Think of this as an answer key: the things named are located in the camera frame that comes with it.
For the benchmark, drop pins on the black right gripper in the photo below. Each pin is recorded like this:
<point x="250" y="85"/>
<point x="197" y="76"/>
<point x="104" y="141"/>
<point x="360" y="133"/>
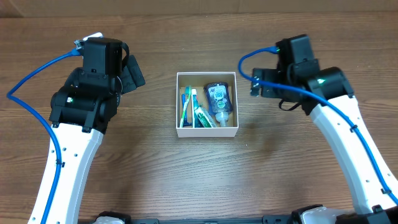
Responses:
<point x="263" y="83"/>

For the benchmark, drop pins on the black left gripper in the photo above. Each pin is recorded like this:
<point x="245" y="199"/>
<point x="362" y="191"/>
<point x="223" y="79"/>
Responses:
<point x="134" y="73"/>

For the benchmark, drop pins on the purple soap pump bottle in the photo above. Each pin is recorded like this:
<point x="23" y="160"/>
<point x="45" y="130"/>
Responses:
<point x="219" y="102"/>

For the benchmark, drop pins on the blue disposable razor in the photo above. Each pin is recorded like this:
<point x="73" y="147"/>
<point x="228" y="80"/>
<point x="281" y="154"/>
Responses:
<point x="184" y="120"/>

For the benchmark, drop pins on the green white toothbrush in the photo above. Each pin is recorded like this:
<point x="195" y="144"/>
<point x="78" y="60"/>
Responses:
<point x="188" y="89"/>

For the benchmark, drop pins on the white green soap bar packet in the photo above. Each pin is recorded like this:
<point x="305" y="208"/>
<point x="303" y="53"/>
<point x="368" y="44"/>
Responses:
<point x="205" y="118"/>

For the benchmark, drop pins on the teal white toothpaste tube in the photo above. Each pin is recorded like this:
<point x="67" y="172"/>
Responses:
<point x="194" y="106"/>

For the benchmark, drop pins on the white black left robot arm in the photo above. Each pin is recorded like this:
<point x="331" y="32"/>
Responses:
<point x="80" y="113"/>

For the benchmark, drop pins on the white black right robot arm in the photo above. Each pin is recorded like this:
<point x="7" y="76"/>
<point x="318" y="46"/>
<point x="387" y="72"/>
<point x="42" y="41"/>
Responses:
<point x="328" y="99"/>

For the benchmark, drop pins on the pink cardboard box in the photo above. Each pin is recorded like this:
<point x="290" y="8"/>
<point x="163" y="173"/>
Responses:
<point x="198" y="80"/>

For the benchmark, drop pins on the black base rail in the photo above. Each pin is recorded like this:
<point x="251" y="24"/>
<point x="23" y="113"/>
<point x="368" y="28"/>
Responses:
<point x="266" y="219"/>

